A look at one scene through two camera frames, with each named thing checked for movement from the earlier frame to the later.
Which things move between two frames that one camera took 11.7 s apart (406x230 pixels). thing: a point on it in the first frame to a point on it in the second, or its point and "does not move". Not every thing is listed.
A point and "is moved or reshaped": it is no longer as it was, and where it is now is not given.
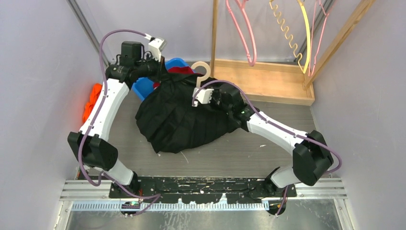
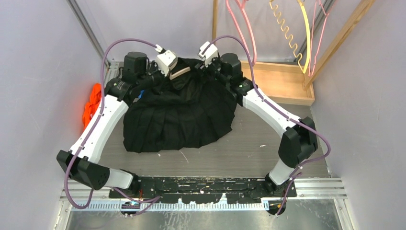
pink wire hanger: [310, 74] does not move
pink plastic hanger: [242, 6] does not move
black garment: [171, 123] is moved or reshaped
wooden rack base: [269, 82] does not move
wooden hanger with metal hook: [308, 33] does not move
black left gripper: [160, 74] to [163, 81]
